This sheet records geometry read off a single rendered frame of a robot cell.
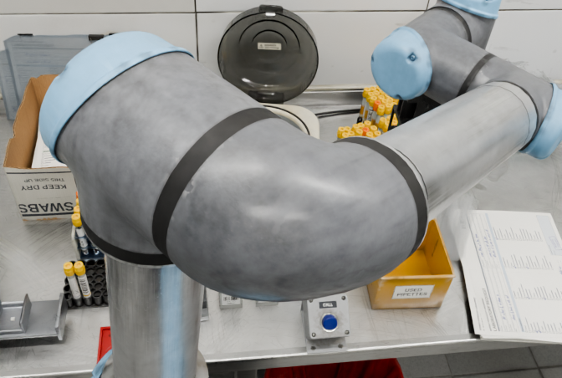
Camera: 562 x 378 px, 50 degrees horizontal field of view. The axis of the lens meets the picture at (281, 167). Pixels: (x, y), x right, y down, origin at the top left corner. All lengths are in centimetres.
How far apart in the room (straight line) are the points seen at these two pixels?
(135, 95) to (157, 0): 97
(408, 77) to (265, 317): 58
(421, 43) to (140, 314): 40
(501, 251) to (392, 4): 58
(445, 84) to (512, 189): 78
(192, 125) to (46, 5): 105
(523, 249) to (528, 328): 18
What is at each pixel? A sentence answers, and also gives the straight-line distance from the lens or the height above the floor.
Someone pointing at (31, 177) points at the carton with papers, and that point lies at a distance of 121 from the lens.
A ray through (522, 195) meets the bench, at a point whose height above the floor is 88.
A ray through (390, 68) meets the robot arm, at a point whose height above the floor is 143.
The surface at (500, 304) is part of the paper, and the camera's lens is 120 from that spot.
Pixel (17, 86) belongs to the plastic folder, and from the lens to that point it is 149.
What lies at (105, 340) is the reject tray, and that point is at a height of 88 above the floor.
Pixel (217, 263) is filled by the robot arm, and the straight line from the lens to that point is 34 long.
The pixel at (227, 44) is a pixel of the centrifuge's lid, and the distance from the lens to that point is 134.
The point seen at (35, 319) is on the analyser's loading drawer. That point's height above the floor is 91.
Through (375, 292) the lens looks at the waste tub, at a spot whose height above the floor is 92.
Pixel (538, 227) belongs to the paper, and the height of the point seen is 89.
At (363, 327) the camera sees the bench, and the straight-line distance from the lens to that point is 111.
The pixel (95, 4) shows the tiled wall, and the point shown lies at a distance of 136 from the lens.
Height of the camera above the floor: 182
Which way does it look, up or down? 44 degrees down
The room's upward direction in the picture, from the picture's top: 5 degrees clockwise
